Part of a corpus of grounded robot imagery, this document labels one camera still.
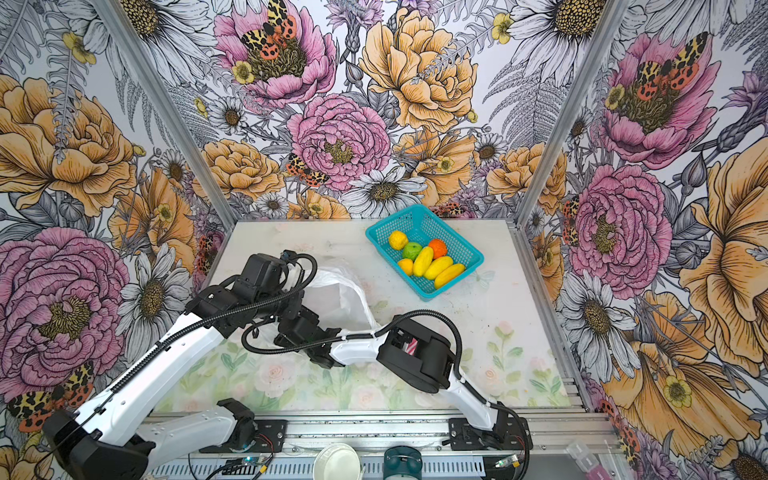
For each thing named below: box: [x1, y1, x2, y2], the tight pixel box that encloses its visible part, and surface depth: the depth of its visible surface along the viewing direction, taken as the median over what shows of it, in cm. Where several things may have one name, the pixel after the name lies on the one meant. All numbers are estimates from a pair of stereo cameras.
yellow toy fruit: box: [398, 258, 414, 276], surface depth 104 cm
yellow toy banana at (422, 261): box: [413, 246, 434, 277], surface depth 104 cm
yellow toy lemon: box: [389, 230, 408, 251], surface depth 111 cm
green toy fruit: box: [402, 242, 422, 261], surface depth 107 cm
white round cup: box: [313, 443, 364, 480], surface depth 71 cm
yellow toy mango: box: [424, 256, 453, 280], surface depth 105 cm
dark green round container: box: [383, 445, 423, 480], surface depth 66 cm
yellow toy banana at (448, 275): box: [434, 263, 466, 289], surface depth 104 cm
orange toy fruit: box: [428, 238, 448, 259], surface depth 108 cm
